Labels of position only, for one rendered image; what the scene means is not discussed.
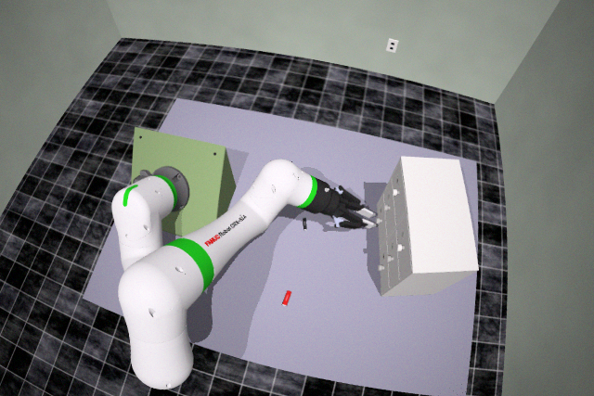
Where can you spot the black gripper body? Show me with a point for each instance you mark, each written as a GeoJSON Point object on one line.
{"type": "Point", "coordinates": [333, 204]}

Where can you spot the small white chest of drawers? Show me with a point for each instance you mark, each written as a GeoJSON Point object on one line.
{"type": "Point", "coordinates": [441, 238]}

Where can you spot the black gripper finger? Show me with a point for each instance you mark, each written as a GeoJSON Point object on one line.
{"type": "Point", "coordinates": [347, 199]}
{"type": "Point", "coordinates": [355, 221]}

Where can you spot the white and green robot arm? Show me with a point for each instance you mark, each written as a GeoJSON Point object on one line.
{"type": "Point", "coordinates": [155, 291]}

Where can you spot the grey drawer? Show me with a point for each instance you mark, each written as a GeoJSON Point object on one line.
{"type": "Point", "coordinates": [385, 267]}
{"type": "Point", "coordinates": [399, 196]}
{"type": "Point", "coordinates": [389, 207]}
{"type": "Point", "coordinates": [403, 247]}
{"type": "Point", "coordinates": [381, 220]}
{"type": "Point", "coordinates": [392, 259]}

